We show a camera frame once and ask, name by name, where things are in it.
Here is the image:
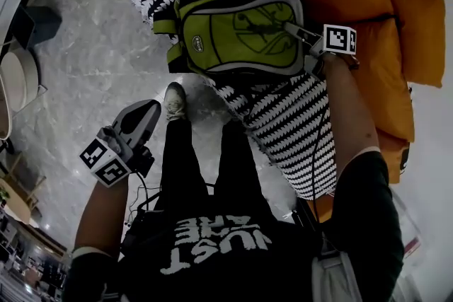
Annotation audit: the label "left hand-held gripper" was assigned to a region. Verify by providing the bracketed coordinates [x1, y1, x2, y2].
[79, 98, 163, 187]

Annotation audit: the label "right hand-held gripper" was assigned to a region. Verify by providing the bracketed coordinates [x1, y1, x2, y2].
[282, 21, 358, 79]

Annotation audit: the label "green black backpack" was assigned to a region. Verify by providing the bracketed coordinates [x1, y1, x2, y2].
[151, 0, 307, 79]

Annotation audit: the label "person's left forearm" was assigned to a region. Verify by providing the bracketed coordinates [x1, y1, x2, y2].
[71, 177, 130, 261]

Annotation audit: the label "person's right forearm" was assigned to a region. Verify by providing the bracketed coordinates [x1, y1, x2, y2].
[323, 52, 382, 173]

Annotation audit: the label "white shoulder bag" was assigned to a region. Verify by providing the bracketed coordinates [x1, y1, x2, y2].
[310, 250, 362, 302]

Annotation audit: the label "person's left hand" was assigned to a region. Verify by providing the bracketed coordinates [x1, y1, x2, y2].
[96, 125, 125, 157]

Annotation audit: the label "person's grey shoe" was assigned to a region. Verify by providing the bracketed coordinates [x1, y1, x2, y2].
[164, 81, 188, 122]

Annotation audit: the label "person's black trousers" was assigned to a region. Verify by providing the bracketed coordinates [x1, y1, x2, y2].
[158, 117, 281, 224]

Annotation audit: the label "orange cushion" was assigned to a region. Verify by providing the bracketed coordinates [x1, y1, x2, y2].
[332, 19, 415, 143]
[384, 0, 447, 88]

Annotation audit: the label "black white striped blanket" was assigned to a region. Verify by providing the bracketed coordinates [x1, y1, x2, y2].
[128, 0, 338, 199]

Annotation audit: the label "beige round side table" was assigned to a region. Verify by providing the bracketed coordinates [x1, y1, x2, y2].
[0, 48, 40, 141]

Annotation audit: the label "dark grey waste bin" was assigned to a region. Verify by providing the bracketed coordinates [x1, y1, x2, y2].
[13, 4, 63, 50]

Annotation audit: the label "person's black printed t-shirt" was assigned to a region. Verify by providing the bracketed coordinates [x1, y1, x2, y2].
[63, 150, 406, 302]

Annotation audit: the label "clear plastic sheet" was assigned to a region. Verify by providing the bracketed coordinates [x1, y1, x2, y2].
[388, 186, 424, 261]

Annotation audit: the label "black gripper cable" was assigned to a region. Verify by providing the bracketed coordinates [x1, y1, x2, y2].
[126, 170, 162, 224]

